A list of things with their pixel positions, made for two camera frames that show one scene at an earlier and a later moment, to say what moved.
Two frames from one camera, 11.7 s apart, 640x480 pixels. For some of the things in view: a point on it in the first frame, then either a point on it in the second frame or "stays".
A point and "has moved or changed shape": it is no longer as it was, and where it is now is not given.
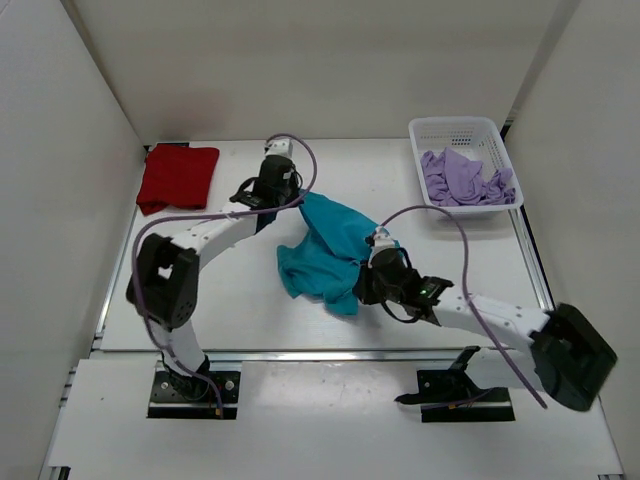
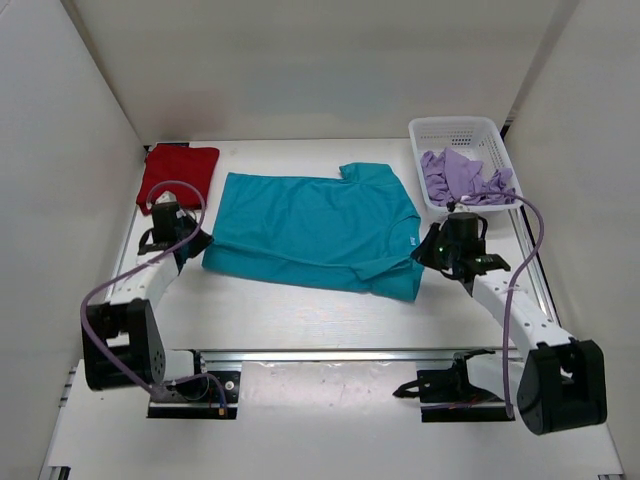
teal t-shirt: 322,265 has moved or changed shape
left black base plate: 167,402 stays
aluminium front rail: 336,356 stays
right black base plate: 451,395 stays
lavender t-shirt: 454,179 stays
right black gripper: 367,288 -> 427,248
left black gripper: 270,213 -> 195,240
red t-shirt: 177,175 stays
